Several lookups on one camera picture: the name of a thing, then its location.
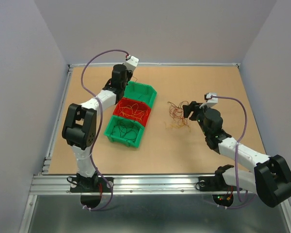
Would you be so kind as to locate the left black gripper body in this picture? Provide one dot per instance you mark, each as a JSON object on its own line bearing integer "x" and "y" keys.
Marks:
{"x": 128, "y": 74}

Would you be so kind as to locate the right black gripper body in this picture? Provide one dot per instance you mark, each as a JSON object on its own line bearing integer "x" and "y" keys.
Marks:
{"x": 200, "y": 115}

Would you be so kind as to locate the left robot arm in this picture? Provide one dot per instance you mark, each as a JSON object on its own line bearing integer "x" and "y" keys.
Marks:
{"x": 79, "y": 128}

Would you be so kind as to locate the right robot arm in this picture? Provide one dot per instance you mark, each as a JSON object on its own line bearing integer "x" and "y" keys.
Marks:
{"x": 269, "y": 177}

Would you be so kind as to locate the far green plastic bin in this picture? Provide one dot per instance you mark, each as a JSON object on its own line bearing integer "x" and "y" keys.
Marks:
{"x": 140, "y": 92}

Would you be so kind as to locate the green plastic bin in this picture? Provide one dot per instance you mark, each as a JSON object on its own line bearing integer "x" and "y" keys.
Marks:
{"x": 140, "y": 92}
{"x": 124, "y": 131}

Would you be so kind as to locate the red plastic bin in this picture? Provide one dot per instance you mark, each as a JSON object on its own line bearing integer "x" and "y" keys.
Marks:
{"x": 133, "y": 110}

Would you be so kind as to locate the near green plastic bin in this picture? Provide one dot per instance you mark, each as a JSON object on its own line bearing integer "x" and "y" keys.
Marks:
{"x": 124, "y": 131}

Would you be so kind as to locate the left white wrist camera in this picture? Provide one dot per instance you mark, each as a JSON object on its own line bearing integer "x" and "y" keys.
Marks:
{"x": 131, "y": 63}

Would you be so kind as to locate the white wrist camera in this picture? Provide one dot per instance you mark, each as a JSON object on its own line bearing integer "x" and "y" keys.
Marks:
{"x": 131, "y": 63}
{"x": 210, "y": 100}

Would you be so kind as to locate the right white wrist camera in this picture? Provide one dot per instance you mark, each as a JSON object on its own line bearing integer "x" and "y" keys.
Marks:
{"x": 210, "y": 100}

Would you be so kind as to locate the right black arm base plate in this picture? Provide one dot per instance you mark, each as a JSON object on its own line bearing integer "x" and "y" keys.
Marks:
{"x": 212, "y": 184}

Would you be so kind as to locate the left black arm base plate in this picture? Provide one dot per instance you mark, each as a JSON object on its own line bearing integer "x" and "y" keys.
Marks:
{"x": 95, "y": 184}

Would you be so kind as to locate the aluminium front mounting rail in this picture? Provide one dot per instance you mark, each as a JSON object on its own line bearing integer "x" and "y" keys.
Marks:
{"x": 124, "y": 185}

